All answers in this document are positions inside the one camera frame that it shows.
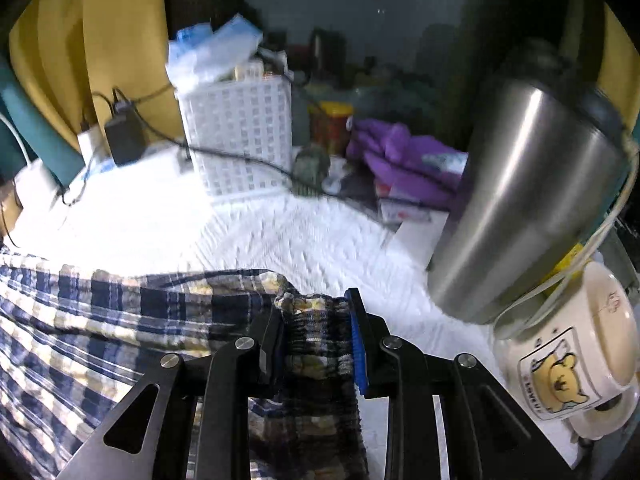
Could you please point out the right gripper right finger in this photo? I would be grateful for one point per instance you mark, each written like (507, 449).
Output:
(446, 418)

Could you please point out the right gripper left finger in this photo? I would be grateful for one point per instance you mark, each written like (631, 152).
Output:
(184, 411)

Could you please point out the blue plaid pants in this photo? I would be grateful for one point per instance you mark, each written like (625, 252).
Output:
(74, 342)

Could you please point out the cream bear mug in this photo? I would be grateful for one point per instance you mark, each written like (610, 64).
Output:
(580, 363)

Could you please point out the purple cloth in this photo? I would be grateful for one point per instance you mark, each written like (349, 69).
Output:
(420, 166)

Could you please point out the white desk lamp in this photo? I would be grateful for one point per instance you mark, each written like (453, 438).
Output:
(35, 187)

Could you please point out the white power strip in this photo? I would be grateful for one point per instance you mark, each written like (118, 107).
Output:
(98, 159)

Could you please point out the steel travel tumbler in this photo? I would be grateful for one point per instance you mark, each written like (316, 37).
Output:
(546, 151)

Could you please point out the black power adapter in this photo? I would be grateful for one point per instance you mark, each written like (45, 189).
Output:
(124, 135)

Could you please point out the teal curtain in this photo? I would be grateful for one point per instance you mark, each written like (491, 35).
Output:
(64, 161)

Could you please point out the white lattice basket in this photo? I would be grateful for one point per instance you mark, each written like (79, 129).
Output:
(239, 132)

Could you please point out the orange box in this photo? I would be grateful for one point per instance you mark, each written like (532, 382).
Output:
(330, 125)

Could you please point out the blue face masks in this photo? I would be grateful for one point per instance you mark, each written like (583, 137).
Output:
(201, 55)

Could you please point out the yellow curtain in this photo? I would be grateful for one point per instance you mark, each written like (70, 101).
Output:
(69, 55)

